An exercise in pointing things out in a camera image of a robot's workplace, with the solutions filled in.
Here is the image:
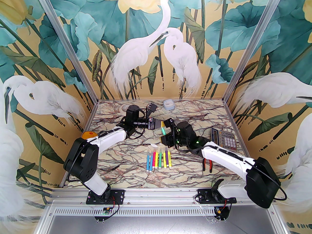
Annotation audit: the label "grey metal front panel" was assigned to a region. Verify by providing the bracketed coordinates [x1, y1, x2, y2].
[37, 205, 283, 234]

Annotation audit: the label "aluminium front rail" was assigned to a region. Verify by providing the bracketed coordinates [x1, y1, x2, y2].
[45, 188, 279, 206]

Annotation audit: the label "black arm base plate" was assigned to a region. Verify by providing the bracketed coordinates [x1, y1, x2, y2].
[197, 189, 237, 205]
[87, 189, 125, 205]

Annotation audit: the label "grey desk calculator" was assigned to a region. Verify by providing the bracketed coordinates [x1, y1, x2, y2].
[211, 128, 237, 152]

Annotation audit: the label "red handled pliers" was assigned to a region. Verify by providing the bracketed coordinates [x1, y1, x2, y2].
[202, 156, 213, 173]

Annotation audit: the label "aluminium frame post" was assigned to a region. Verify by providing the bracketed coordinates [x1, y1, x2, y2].
[32, 0, 99, 102]
[223, 0, 289, 103]

